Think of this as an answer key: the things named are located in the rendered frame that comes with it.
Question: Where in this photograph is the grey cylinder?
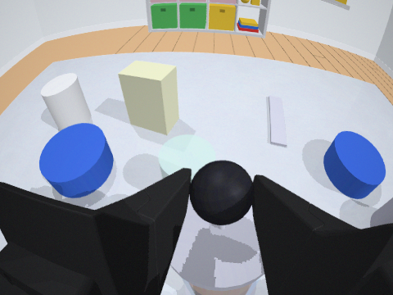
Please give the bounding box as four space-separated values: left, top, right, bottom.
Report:
40 73 91 131
370 198 393 227

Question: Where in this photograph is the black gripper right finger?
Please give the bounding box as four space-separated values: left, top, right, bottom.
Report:
252 175 393 295

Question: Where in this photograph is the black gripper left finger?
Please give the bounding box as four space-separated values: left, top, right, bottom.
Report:
0 168 192 295

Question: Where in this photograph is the blue short cylinder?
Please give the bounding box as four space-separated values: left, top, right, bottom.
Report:
39 124 114 199
323 131 386 199

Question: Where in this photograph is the french press coffee maker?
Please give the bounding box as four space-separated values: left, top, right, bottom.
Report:
170 161 265 295

